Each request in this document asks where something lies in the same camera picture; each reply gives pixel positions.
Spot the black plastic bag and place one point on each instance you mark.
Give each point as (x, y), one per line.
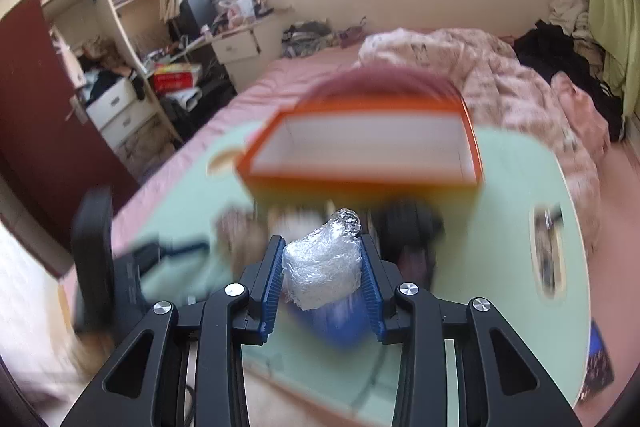
(410, 227)

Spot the white drawer cabinet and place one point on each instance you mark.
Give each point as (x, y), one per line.
(120, 112)

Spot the white desk drawer unit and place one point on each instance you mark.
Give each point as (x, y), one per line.
(235, 47)

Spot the red cardboard box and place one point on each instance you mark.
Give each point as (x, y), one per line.
(172, 79)

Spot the dark patterned cloth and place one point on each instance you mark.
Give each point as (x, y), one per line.
(597, 362)

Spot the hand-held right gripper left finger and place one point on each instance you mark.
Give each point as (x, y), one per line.
(274, 287)

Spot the crumpled silver wrappers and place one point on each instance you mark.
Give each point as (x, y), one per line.
(547, 247)

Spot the pile of black clothes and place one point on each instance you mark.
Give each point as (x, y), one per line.
(565, 52)

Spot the clear plastic bundle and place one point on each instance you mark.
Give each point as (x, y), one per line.
(320, 267)

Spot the blue packet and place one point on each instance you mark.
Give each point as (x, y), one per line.
(335, 327)

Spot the pile of white clothes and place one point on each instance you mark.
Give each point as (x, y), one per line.
(570, 14)

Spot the white shelf unit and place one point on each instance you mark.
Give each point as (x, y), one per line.
(116, 14)

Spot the dark red door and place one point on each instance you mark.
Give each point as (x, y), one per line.
(40, 132)

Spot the light green curtain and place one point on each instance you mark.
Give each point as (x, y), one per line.
(615, 7)

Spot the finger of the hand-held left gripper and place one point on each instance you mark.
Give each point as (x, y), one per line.
(180, 249)

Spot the orange gradient storage box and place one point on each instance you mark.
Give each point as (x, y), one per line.
(360, 182)

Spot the green cartoon print desktop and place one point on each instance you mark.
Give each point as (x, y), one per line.
(510, 217)

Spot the dark striped clothes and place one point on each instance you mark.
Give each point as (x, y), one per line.
(305, 39)

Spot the white drink cup with straw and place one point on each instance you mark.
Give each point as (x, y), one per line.
(245, 7)

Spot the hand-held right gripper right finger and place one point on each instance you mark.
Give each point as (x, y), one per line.
(372, 292)

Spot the grey fur pompom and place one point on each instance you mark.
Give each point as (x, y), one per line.
(240, 237)

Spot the black rectangular object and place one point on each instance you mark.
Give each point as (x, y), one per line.
(197, 14)

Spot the pink floral quilt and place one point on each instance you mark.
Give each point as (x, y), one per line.
(500, 72)

